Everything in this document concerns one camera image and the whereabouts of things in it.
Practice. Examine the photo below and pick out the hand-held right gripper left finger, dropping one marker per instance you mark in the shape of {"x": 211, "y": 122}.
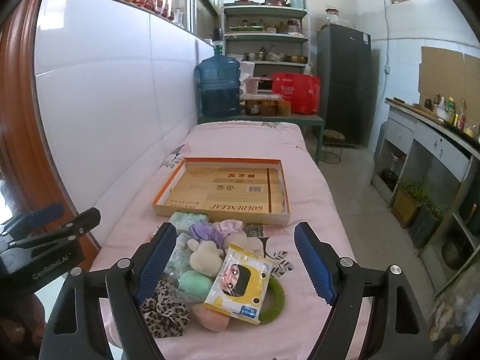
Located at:
{"x": 157, "y": 258}

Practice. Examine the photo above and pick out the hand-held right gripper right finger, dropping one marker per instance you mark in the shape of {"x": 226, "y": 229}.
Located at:
{"x": 313, "y": 262}

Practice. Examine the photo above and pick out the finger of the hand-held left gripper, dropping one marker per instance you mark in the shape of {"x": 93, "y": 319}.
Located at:
{"x": 75, "y": 225}
{"x": 48, "y": 212}

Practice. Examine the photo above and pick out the pale green plastic packet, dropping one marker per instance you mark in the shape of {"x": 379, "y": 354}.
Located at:
{"x": 173, "y": 264}

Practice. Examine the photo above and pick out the green sponge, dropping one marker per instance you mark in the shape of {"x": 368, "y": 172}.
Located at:
{"x": 195, "y": 285}

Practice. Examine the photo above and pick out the beige plush toy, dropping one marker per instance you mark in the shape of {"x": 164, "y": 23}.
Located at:
{"x": 245, "y": 240}
{"x": 204, "y": 257}

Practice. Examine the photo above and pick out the green tissue pack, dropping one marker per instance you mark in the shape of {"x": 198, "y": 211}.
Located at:
{"x": 189, "y": 220}

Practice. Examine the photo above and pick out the leopard print scrunchie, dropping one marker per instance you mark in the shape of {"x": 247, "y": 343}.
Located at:
{"x": 165, "y": 311}

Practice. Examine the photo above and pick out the purple scrunchie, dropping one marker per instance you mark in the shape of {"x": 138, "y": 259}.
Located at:
{"x": 204, "y": 230}

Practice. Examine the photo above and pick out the yellow face mask packet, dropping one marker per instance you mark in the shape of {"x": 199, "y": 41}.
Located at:
{"x": 240, "y": 283}

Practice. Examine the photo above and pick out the peach makeup sponge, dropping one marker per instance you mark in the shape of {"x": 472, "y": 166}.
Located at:
{"x": 212, "y": 317}

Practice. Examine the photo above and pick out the pale pink scrunchie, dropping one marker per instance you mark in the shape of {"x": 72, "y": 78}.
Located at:
{"x": 230, "y": 227}

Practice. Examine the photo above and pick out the orange-rimmed cardboard box tray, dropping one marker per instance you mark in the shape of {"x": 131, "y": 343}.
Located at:
{"x": 232, "y": 195}

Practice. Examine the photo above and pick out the brown planter box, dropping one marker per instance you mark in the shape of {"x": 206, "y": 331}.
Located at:
{"x": 407, "y": 202}

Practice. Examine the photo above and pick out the dark planter box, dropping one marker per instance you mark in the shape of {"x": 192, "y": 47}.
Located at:
{"x": 425, "y": 221}

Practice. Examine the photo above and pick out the round wicker stool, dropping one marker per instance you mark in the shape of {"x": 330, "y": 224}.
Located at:
{"x": 333, "y": 137}

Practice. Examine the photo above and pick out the pink printed bed blanket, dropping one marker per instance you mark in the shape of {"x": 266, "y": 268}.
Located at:
{"x": 232, "y": 138}

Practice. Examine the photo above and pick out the black wok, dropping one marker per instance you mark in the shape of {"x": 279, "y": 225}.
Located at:
{"x": 455, "y": 247}

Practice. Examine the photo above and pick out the brown food jar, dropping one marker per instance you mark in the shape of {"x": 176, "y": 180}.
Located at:
{"x": 284, "y": 108}
{"x": 253, "y": 108}
{"x": 268, "y": 109}

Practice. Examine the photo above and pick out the grey kitchen counter cabinet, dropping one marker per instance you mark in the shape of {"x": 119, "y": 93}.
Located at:
{"x": 431, "y": 146}

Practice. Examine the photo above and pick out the flat clear plastic container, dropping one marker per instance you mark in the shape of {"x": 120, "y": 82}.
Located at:
{"x": 262, "y": 97}

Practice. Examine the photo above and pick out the red shopping bag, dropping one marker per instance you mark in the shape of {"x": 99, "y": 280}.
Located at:
{"x": 298, "y": 88}

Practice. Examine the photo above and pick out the dark grey fridge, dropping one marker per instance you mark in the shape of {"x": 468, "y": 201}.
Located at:
{"x": 345, "y": 82}

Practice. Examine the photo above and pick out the pink white small appliance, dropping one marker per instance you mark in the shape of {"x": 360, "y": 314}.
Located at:
{"x": 258, "y": 84}

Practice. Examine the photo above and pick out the blue water jug with pump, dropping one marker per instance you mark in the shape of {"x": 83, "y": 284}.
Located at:
{"x": 219, "y": 82}

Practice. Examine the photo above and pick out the white bottle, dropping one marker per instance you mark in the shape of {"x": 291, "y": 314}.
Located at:
{"x": 442, "y": 108}

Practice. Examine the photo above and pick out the brass bowl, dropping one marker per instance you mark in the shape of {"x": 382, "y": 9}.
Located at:
{"x": 298, "y": 59}

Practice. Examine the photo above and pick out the white plastic bag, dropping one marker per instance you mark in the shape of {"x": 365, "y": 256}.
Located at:
{"x": 247, "y": 69}

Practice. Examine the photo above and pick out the dark sauce bottle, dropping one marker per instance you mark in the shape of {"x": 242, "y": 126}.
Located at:
{"x": 437, "y": 99}

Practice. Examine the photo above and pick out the yellow-green bottle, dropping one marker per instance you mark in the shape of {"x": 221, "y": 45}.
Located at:
{"x": 451, "y": 107}

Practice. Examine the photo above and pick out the steel pot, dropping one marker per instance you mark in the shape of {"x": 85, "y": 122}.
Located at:
{"x": 255, "y": 56}

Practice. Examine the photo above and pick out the white shelf rack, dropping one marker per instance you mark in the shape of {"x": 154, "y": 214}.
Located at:
{"x": 262, "y": 37}

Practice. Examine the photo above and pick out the glass jar on fridge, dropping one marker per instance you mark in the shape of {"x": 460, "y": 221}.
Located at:
{"x": 332, "y": 13}

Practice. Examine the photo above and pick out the red pot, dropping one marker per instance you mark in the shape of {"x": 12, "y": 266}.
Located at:
{"x": 275, "y": 1}

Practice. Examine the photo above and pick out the brown wooden door frame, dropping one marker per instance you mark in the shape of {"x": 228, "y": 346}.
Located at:
{"x": 15, "y": 120}

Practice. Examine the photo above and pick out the cardboard sheet on wall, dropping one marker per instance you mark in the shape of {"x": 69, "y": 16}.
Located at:
{"x": 442, "y": 71}

